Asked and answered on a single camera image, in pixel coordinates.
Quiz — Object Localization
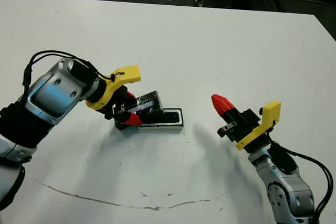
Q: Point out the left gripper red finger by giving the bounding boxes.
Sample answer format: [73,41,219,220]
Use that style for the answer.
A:
[125,91,137,105]
[122,112,143,126]

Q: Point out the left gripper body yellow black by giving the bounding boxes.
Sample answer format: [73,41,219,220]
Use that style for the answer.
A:
[86,65,142,130]

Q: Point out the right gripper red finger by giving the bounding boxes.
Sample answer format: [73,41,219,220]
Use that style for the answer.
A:
[214,93,241,122]
[211,95,237,124]

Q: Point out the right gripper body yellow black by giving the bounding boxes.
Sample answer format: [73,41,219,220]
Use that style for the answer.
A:
[217,101,281,154]

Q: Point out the shiny black box lid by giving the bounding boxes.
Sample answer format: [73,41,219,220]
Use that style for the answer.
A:
[114,90,165,130]

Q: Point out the white lined box base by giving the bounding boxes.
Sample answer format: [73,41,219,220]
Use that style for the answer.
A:
[138,108,184,132]

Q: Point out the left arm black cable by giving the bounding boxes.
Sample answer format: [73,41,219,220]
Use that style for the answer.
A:
[23,50,124,88]

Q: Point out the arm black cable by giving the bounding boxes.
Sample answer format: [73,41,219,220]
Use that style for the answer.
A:
[272,142,333,224]
[23,50,124,88]

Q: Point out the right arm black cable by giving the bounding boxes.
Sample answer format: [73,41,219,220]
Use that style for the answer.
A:
[272,142,333,224]

